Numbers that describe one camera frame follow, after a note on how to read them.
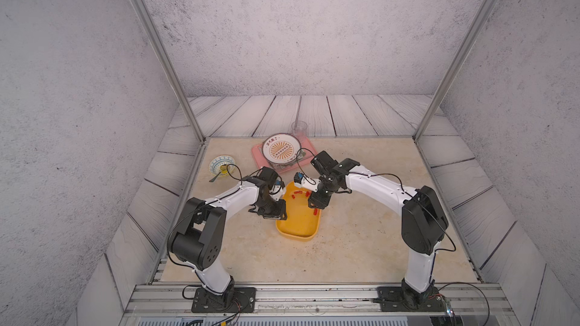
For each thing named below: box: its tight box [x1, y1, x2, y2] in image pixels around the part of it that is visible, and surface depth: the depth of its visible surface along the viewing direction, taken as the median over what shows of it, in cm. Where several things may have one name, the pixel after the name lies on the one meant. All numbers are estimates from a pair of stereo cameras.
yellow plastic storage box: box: [274, 181, 323, 243], surface depth 91 cm
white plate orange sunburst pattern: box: [262, 132, 303, 165], surface depth 117 cm
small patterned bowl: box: [209, 154, 236, 177], surface depth 110 cm
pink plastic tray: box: [251, 136, 319, 175], surface depth 113 cm
